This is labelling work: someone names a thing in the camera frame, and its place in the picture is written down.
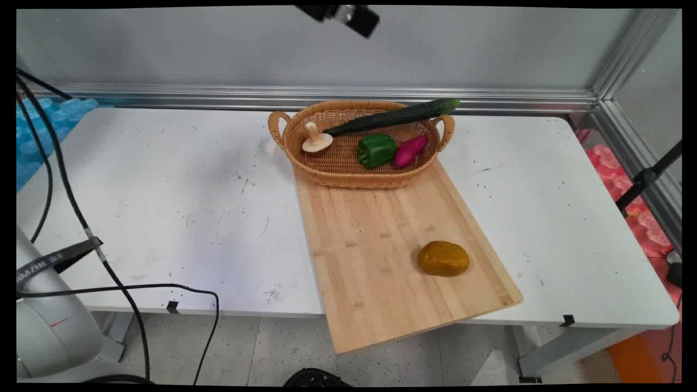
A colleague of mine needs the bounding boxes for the yellow-brown potato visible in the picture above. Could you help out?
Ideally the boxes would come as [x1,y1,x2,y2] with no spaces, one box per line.
[417,240,470,277]

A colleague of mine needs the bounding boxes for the woven wicker basket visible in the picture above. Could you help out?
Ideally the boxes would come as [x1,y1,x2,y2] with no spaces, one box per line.
[267,100,455,189]

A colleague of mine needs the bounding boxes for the green bell pepper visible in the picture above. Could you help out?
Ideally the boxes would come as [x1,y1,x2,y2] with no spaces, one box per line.
[357,133,398,168]

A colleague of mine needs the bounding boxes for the beige toy mushroom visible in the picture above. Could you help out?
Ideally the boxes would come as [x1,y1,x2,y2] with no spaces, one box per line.
[302,121,334,154]

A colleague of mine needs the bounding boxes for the bamboo cutting board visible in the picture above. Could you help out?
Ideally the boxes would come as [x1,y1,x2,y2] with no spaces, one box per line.
[293,158,524,356]

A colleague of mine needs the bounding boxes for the purple sweet potato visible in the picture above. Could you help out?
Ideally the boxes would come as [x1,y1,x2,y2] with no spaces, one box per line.
[394,135,428,168]

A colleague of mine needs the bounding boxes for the dark green cucumber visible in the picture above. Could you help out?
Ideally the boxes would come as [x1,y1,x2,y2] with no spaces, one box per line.
[323,98,460,137]

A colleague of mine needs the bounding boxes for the black round floor object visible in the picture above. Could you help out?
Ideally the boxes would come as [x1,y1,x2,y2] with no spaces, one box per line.
[283,367,352,387]

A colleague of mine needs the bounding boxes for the grey angled table leg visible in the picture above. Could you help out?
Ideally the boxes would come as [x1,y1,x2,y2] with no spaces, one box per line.
[512,325,650,383]

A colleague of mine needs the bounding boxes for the grey straight table leg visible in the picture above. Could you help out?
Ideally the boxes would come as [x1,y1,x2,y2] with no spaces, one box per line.
[100,311,135,364]

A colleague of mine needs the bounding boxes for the red foam sheet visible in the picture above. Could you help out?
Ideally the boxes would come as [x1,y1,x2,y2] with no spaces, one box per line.
[576,128,682,307]

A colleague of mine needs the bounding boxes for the black tripod stand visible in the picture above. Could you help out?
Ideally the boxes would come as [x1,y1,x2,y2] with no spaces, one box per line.
[615,140,682,218]

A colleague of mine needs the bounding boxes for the blue foam sheet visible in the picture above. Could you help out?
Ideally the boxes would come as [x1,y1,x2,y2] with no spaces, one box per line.
[16,97,100,192]

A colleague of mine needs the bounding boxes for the orange floor mat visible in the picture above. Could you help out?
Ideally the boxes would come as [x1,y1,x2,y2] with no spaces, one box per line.
[607,331,682,385]

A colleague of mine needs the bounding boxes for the black power adapter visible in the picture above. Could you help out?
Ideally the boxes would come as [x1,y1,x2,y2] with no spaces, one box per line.
[665,249,682,289]

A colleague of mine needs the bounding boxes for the long horizontal aluminium rail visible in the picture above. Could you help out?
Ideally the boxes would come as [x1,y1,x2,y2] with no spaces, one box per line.
[33,83,598,115]

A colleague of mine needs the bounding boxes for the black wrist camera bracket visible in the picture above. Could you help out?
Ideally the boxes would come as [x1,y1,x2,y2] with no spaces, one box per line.
[294,4,381,39]

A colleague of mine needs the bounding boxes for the black looping floor cable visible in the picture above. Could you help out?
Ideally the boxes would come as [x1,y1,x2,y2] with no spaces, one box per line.
[16,283,220,385]

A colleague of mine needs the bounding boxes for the thick black cable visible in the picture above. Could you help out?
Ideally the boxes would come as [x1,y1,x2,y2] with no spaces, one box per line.
[16,75,151,381]

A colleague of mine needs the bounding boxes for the slanted aluminium side rail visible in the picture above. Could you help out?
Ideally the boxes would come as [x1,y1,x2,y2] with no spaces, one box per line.
[591,100,682,252]

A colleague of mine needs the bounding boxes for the black printed velcro strap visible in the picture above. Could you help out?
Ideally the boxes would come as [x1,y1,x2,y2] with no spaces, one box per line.
[16,236,104,285]

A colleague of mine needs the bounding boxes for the upright aluminium frame post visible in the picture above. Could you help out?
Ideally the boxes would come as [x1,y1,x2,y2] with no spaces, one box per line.
[591,8,681,102]

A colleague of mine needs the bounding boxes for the thin black adapter cable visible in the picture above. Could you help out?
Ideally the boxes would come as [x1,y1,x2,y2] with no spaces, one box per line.
[661,294,682,383]

